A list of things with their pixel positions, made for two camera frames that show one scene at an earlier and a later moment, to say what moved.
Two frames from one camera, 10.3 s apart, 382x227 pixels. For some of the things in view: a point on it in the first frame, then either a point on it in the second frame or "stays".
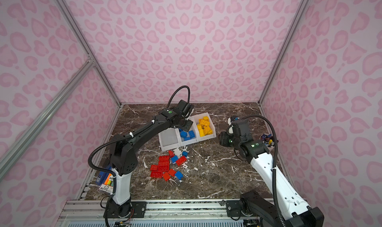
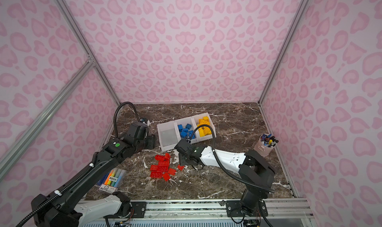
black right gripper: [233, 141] -> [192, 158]
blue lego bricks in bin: [184, 134] stays
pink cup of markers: [268, 139] stays
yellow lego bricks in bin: [204, 127] stays
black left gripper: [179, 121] -> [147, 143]
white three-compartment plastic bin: [202, 129] stays
